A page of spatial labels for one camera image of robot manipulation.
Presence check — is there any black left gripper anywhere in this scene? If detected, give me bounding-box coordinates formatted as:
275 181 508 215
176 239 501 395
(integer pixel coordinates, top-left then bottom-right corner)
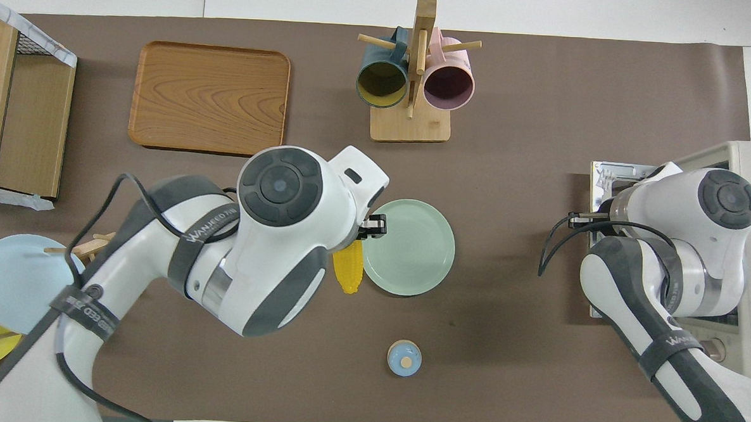
355 214 389 243

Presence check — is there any pale green plate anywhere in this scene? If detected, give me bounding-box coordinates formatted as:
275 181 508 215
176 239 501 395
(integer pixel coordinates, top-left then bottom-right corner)
360 197 458 299

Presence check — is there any yellow corn cob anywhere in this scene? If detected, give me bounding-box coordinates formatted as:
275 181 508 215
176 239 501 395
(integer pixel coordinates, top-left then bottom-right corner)
331 238 366 295

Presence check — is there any wooden mug tree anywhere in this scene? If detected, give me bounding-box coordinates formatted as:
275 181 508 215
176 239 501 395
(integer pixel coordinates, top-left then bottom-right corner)
353 0 485 146

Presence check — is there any brown table mat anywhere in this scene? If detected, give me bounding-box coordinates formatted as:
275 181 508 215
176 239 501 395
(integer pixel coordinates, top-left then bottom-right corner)
0 8 751 422

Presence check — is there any dark blue mug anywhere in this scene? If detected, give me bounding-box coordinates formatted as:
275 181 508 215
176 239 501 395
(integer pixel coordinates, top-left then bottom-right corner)
355 25 412 110

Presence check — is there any pink mug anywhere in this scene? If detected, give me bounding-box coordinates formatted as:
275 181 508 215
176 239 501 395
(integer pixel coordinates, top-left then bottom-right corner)
422 27 479 112

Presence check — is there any brown wooden tray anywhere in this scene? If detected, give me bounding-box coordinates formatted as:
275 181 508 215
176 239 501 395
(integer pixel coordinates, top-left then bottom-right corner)
127 40 293 159

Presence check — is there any wooden plate rack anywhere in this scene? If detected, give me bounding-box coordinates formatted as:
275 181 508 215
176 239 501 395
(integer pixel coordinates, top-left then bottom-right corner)
44 228 117 264

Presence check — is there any light blue plate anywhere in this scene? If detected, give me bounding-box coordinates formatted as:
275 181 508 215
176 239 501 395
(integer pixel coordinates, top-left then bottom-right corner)
0 233 87 338

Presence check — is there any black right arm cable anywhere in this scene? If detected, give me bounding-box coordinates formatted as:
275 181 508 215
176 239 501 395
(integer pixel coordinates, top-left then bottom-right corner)
538 208 667 283

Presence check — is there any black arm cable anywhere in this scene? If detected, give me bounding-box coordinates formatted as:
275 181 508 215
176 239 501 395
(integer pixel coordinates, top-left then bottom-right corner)
0 168 238 422
538 208 667 283

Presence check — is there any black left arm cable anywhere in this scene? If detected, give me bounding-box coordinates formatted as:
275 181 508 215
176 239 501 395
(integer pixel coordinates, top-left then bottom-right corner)
0 168 238 422

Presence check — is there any wire and wood shelf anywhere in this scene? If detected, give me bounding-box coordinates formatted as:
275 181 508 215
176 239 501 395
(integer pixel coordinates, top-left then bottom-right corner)
0 0 81 211

